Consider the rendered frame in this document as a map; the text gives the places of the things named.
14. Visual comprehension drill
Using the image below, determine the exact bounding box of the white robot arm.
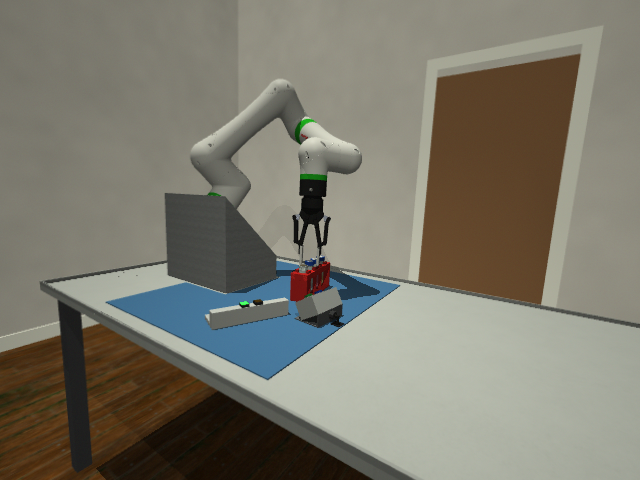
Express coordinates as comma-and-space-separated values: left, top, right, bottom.
190, 79, 362, 209

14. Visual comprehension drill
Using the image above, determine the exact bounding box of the white button panel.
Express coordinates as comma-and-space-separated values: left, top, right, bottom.
294, 287, 344, 328

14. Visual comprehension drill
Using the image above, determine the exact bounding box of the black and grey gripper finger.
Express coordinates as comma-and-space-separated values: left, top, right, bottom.
313, 215, 331, 266
292, 214, 309, 264

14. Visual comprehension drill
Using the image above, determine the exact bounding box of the blue flat mat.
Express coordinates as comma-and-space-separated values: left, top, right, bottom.
106, 261, 400, 380

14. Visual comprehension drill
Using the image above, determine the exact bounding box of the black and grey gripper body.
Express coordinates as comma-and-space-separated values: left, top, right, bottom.
299, 198, 324, 225

